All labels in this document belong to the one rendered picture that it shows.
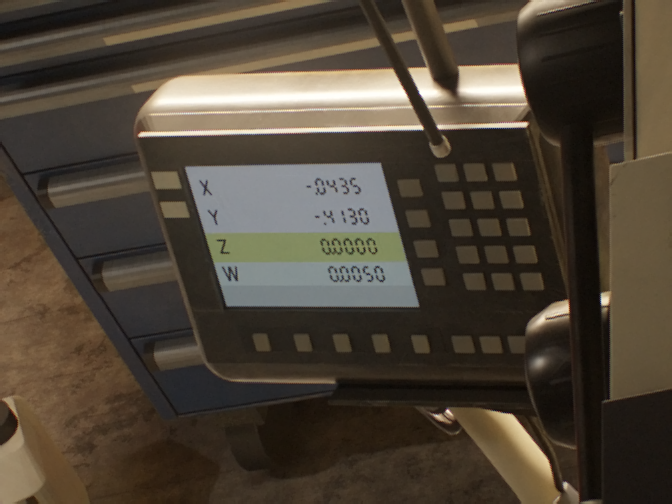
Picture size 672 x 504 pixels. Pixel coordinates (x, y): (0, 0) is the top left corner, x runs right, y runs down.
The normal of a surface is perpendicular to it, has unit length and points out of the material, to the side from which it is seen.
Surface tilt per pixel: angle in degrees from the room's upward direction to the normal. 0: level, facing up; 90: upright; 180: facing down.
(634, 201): 0
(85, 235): 90
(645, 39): 45
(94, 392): 0
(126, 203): 90
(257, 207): 70
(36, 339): 0
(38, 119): 90
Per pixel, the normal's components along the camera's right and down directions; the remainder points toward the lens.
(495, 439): -0.15, 0.21
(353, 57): -0.11, 0.76
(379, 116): -0.42, -0.42
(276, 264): -0.39, 0.51
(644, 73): -0.91, -0.31
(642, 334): -0.36, -0.64
